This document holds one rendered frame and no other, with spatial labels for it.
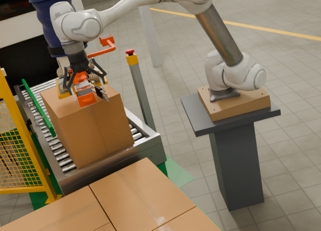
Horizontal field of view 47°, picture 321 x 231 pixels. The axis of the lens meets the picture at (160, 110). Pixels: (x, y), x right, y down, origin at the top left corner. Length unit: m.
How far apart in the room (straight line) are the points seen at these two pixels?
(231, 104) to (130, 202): 0.79
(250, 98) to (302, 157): 1.02
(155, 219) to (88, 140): 0.73
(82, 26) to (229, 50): 0.82
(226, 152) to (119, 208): 0.77
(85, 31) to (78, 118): 0.97
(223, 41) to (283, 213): 1.26
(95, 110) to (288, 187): 1.44
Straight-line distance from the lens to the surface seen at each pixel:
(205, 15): 1.80
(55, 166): 2.52
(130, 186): 2.17
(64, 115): 2.27
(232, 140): 2.35
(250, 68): 2.02
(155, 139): 2.44
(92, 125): 2.34
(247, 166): 2.48
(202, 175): 3.01
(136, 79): 2.88
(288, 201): 2.71
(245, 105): 2.18
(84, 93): 1.68
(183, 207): 1.93
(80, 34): 1.43
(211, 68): 2.17
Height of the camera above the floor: 1.80
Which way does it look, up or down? 26 degrees down
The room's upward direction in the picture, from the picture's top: 14 degrees counter-clockwise
